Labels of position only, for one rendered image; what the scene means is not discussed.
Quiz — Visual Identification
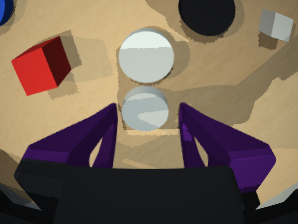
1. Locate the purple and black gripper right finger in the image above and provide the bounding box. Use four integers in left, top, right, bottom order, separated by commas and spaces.
179, 102, 276, 193

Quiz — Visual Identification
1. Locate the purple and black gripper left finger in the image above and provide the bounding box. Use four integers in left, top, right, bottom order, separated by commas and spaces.
21, 103, 118, 168

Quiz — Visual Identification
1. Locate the red cube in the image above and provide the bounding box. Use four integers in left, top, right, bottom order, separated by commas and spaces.
11, 36, 72, 96

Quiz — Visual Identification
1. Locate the white disc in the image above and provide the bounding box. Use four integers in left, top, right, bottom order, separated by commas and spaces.
119, 28, 174, 83
122, 86, 169, 131

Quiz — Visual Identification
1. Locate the black disc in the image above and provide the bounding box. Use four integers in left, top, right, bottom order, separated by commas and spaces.
178, 0, 236, 36

